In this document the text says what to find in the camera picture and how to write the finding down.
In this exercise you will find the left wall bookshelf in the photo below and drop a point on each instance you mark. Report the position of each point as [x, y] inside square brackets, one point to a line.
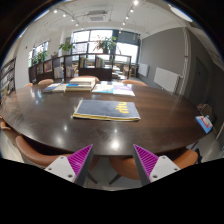
[7, 79]

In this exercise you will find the blue box with items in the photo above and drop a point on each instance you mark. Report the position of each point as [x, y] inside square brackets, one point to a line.
[205, 123]

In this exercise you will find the brown chair far right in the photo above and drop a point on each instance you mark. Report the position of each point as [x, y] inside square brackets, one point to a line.
[134, 82]

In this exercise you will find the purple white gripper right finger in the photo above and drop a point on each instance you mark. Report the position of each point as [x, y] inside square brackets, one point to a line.
[152, 167]

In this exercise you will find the brown chair front right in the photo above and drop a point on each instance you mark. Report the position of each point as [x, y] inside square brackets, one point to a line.
[126, 167]

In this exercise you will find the brown chair far centre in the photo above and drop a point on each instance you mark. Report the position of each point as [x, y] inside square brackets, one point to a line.
[85, 77]

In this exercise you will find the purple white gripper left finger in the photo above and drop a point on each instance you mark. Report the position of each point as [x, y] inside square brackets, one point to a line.
[73, 168]

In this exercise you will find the stack of books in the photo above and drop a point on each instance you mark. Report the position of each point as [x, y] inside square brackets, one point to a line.
[80, 84]

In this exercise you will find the potted plant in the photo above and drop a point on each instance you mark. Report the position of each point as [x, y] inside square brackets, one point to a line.
[66, 47]
[106, 44]

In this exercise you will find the brown chair far left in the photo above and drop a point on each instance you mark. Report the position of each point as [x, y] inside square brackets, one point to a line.
[46, 81]

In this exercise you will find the dark low bookshelf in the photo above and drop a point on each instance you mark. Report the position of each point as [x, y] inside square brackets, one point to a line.
[103, 66]

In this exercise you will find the purple magazine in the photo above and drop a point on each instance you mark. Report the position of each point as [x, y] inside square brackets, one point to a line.
[122, 90]

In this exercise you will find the white wall radiator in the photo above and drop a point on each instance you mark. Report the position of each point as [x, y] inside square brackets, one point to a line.
[166, 79]

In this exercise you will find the dark blue folded towel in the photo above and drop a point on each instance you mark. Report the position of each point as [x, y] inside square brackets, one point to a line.
[106, 110]

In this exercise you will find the potted plant left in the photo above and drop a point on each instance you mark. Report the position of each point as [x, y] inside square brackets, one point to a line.
[66, 47]

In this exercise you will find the ceiling air conditioner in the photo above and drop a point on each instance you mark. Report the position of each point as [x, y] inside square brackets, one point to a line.
[97, 16]

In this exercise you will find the brown chair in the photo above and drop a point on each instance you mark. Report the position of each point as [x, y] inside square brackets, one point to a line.
[46, 81]
[126, 167]
[85, 77]
[134, 82]
[39, 159]

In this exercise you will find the light teal magazine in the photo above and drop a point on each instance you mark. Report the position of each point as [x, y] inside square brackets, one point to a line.
[103, 89]

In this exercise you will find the blue cover book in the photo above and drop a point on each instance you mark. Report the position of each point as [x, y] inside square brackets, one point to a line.
[51, 87]

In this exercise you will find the potted plant centre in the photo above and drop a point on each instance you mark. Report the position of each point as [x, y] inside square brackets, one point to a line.
[106, 44]

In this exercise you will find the brown chair front left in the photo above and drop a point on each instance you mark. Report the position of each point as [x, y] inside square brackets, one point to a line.
[39, 159]

